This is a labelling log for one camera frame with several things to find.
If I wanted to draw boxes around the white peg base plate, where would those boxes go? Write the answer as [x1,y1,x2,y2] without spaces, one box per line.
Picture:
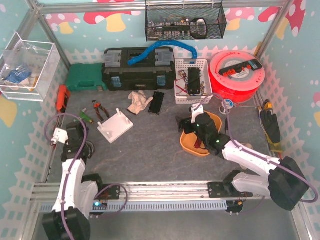
[97,108,134,144]

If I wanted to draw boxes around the white leather work glove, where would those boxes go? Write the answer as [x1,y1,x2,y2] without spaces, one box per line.
[127,90,154,115]

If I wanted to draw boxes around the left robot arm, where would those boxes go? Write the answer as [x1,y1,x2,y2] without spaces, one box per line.
[42,121,103,240]

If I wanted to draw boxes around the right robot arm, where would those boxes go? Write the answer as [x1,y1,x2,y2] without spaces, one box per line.
[176,104,310,211]

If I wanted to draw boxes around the green circuit board part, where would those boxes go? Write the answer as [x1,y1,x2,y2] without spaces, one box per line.
[79,108,94,124]

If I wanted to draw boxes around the orange plastic tray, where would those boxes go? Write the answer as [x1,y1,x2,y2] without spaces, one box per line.
[180,111,223,157]

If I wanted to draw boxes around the black aluminium extrusion bar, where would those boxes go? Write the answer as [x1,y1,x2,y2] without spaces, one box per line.
[148,91,165,115]

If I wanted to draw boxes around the white slotted plastic basket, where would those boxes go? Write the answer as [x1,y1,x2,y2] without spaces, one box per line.
[174,58,213,104]

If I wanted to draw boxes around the orange multimeter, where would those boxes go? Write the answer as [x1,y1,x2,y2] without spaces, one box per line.
[56,85,70,113]

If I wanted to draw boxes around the black power module in basket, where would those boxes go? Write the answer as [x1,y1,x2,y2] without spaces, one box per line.
[187,67,201,95]

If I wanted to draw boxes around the beige cloth glove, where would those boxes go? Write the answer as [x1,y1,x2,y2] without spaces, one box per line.
[239,143,254,151]

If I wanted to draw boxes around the black plastic toolbox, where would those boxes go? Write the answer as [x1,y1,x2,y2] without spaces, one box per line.
[101,46,176,91]

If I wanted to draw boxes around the red filament spool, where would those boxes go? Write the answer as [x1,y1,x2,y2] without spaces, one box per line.
[208,50,266,104]

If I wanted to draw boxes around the green plastic tool case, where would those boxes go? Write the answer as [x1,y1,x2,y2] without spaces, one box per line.
[65,63,108,92]

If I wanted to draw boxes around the black terminal strip orange levers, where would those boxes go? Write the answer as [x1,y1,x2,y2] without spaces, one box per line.
[218,59,263,77]

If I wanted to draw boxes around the blue white knit glove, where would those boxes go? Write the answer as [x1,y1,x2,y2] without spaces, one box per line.
[4,65,32,84]

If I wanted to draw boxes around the solder wire spool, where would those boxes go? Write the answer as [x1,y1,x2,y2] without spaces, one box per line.
[219,99,235,115]

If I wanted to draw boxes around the orange handled pliers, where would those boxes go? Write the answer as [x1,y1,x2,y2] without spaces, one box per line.
[91,99,111,122]

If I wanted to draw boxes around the yellow handled screwdriver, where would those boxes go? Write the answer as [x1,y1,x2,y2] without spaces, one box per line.
[257,99,273,114]

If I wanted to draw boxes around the blue corrugated hose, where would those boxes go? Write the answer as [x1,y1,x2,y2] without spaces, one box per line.
[127,40,199,66]

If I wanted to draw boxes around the aluminium linear rail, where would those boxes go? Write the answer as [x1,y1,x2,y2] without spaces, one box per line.
[30,181,254,203]

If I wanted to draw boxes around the clear acrylic wall box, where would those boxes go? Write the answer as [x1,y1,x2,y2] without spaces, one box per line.
[0,32,61,102]

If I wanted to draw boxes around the grey slotted cable duct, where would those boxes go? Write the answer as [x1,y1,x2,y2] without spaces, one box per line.
[39,201,229,213]

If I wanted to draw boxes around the black wire mesh basket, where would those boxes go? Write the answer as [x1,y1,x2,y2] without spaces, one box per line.
[145,3,227,42]

